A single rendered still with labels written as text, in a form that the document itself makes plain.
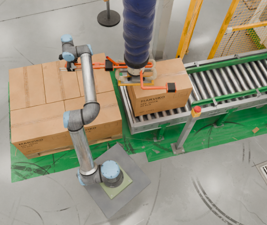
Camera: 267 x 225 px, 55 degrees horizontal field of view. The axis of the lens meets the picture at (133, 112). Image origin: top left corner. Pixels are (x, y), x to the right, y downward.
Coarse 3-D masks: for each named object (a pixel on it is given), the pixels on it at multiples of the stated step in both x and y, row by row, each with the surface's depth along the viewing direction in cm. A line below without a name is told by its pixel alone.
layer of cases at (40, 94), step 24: (24, 72) 313; (48, 72) 314; (72, 72) 315; (96, 72) 316; (24, 96) 297; (48, 96) 298; (72, 96) 299; (24, 120) 283; (48, 120) 284; (96, 120) 285; (120, 120) 288; (24, 144) 280; (48, 144) 295; (72, 144) 313
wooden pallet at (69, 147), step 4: (112, 136) 322; (116, 136) 325; (120, 136) 328; (92, 140) 317; (96, 140) 330; (100, 140) 330; (104, 140) 330; (108, 140) 330; (92, 144) 328; (56, 148) 310; (60, 148) 323; (64, 148) 323; (68, 148) 324; (72, 148) 323; (40, 152) 309; (44, 152) 320; (48, 152) 320; (52, 152) 320; (56, 152) 321; (28, 156) 310; (32, 156) 313; (36, 156) 316; (40, 156) 319
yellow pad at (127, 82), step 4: (120, 76) 246; (124, 76) 246; (128, 76) 246; (144, 76) 246; (148, 76) 247; (128, 80) 242; (144, 80) 244; (152, 80) 244; (120, 84) 241; (124, 84) 242; (128, 84) 242; (132, 84) 242; (136, 84) 242; (144, 84) 243; (148, 84) 243; (152, 84) 243
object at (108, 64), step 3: (108, 60) 238; (105, 63) 237; (108, 63) 237; (111, 63) 237; (105, 66) 235; (108, 66) 235; (111, 66) 235; (105, 69) 236; (108, 69) 236; (111, 69) 237
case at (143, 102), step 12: (168, 60) 277; (180, 60) 277; (144, 72) 268; (168, 72) 269; (180, 72) 270; (156, 84) 262; (180, 84) 262; (132, 96) 274; (144, 96) 254; (156, 96) 260; (168, 96) 266; (180, 96) 272; (144, 108) 277; (156, 108) 283; (168, 108) 291
